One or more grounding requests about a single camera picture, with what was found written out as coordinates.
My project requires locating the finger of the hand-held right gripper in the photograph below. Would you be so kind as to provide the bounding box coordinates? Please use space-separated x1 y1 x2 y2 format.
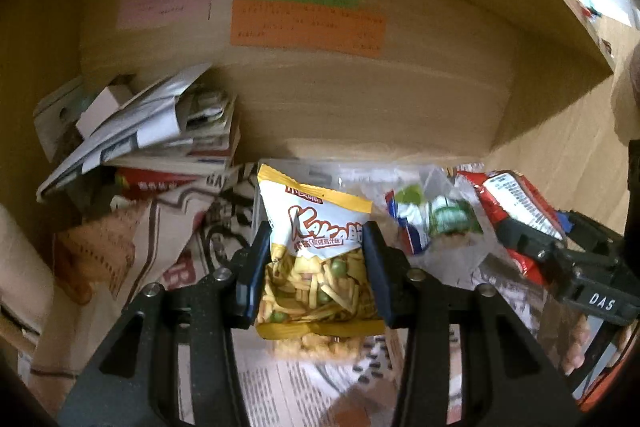
494 217 564 281
555 208 577 236

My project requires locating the printed newspaper table cloth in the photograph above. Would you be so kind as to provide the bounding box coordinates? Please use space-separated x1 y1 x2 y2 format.
17 162 596 427

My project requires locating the red snack packet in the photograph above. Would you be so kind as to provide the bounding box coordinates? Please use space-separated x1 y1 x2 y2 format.
456 170 569 286

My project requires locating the orange sticky note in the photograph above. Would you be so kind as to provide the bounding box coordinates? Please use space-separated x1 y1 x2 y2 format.
229 0 387 58

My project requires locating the green jelly cup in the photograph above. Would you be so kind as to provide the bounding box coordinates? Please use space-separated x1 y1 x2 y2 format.
394 184 427 208

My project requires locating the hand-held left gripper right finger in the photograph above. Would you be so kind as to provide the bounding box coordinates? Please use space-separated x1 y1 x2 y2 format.
362 222 586 427

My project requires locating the orange patterned paper bag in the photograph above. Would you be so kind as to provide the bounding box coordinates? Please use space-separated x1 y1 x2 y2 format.
53 206 152 304

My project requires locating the yellow snack packet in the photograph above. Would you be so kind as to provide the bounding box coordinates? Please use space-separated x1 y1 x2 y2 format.
254 163 389 341

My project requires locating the blue chip packet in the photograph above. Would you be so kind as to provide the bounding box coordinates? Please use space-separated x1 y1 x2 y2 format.
384 187 437 256

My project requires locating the green label snack packet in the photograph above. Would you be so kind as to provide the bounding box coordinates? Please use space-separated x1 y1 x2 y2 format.
426 196 484 239

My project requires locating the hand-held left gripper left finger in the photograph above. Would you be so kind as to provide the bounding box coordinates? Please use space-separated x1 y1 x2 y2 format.
57 222 274 427

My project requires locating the pile of papers and booklets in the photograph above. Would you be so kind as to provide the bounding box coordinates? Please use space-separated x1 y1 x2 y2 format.
34 62 243 204

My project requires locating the red flat box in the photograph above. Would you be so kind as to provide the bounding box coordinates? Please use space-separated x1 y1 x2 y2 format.
114 167 202 201

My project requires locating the person's right hand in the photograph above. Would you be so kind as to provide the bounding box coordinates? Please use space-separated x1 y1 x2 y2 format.
561 313 594 376

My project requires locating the clear plastic container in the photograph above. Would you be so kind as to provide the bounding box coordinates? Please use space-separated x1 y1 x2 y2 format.
251 158 493 258

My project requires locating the beige cylinder roll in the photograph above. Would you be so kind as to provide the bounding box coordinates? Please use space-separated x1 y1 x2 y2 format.
0 203 57 340

